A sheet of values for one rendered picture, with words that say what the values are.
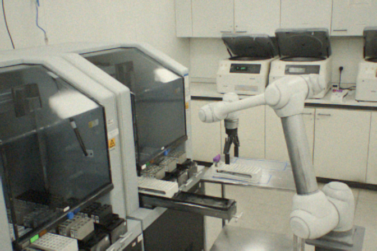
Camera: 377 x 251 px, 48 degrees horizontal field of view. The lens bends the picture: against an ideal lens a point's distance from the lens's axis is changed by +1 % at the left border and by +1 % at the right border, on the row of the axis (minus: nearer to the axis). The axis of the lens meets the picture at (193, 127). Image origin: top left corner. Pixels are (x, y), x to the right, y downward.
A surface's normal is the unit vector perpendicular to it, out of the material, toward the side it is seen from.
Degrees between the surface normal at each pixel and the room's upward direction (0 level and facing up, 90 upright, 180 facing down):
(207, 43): 90
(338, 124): 90
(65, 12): 90
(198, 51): 90
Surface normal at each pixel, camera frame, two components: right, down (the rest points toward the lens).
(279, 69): -0.38, -0.26
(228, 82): -0.46, 0.26
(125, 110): 0.90, 0.08
